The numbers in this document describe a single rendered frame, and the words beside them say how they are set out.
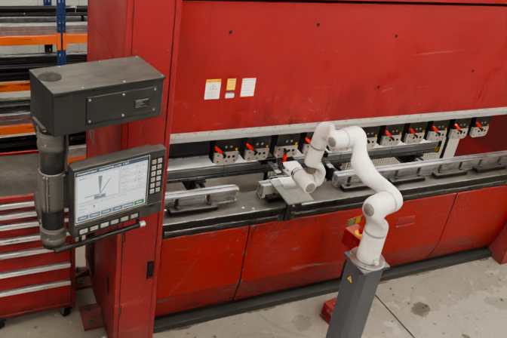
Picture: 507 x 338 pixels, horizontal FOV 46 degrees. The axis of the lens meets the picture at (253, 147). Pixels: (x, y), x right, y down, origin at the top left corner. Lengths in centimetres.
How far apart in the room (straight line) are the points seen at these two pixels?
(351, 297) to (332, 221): 84
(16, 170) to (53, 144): 114
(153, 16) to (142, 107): 42
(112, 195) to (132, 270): 84
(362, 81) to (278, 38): 70
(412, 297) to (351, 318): 139
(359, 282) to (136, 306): 130
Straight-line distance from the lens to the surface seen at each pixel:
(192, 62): 312
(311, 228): 399
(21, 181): 363
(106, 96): 249
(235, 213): 361
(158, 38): 278
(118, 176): 268
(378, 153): 450
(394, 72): 382
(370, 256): 321
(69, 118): 247
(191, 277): 380
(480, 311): 493
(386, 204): 302
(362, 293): 332
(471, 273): 526
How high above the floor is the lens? 297
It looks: 29 degrees down
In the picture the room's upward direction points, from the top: 9 degrees clockwise
